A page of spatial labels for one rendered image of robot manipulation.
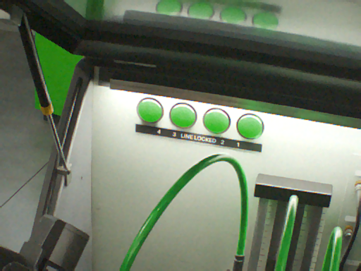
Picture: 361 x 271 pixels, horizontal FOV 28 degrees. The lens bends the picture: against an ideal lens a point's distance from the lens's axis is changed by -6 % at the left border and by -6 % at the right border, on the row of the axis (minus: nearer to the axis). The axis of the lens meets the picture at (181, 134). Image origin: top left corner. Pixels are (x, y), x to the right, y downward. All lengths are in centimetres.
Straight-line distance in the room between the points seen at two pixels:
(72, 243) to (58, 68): 327
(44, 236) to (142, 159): 49
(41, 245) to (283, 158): 56
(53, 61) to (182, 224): 284
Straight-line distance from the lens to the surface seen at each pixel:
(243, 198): 129
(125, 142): 140
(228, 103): 129
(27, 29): 105
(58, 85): 425
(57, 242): 97
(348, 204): 139
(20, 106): 465
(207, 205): 143
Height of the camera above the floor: 196
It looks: 27 degrees down
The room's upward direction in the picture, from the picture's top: 5 degrees clockwise
